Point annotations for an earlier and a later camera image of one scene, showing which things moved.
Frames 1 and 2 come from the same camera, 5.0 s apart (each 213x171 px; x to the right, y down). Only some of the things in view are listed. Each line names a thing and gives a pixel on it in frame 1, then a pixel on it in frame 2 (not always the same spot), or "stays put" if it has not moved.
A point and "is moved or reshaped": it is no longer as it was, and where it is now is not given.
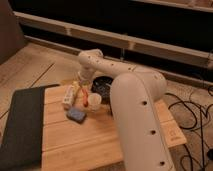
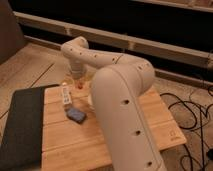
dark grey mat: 21,148 stays put
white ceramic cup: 94,101 stays put
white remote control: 68,95 stays put
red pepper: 85,94 is moved or reshaped
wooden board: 89,145 stays put
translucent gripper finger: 76,91 → 70,81
